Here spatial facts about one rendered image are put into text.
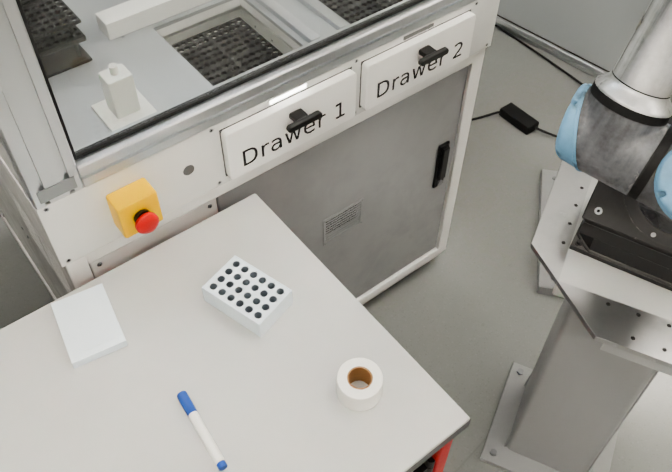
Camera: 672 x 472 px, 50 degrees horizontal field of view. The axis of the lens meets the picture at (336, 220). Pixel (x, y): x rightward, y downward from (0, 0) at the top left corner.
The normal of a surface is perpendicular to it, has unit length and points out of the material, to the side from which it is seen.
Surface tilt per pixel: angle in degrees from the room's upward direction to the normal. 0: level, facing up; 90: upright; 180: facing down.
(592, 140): 67
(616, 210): 45
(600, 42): 90
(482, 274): 0
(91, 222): 90
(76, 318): 0
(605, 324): 0
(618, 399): 90
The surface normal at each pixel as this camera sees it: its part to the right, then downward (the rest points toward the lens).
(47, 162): 0.62, 0.60
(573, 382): -0.42, 0.69
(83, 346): 0.01, -0.65
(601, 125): -0.72, 0.22
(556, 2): -0.71, 0.53
